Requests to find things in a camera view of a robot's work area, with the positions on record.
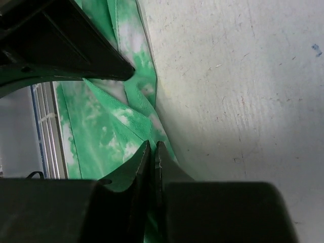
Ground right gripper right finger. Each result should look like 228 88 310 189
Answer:
154 142 298 242

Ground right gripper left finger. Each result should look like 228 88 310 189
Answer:
1 141 150 242

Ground aluminium rail frame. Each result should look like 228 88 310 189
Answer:
30 82 68 179

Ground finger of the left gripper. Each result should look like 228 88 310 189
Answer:
1 1 135 96

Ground green tie-dye trousers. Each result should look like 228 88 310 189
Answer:
53 0 195 243

